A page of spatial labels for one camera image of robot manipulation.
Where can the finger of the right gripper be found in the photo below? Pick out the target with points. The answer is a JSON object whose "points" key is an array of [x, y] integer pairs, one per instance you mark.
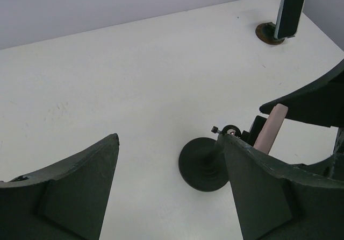
{"points": [[319, 102]]}

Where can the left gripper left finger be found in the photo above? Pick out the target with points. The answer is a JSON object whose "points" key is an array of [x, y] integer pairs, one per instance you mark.
{"points": [[65, 200]]}

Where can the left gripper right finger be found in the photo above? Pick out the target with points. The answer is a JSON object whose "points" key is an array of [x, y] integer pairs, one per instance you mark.
{"points": [[276, 200]]}

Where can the phone with pink case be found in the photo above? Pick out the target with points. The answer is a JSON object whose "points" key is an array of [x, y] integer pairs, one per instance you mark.
{"points": [[271, 128]]}

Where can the black clamp phone stand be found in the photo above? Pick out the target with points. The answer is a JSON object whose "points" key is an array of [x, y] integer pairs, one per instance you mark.
{"points": [[202, 163]]}

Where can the brown base phone stand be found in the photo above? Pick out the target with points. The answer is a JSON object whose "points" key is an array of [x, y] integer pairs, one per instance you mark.
{"points": [[273, 34]]}

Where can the phone with clear case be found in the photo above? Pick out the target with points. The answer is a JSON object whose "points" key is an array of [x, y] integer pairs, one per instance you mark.
{"points": [[288, 18]]}

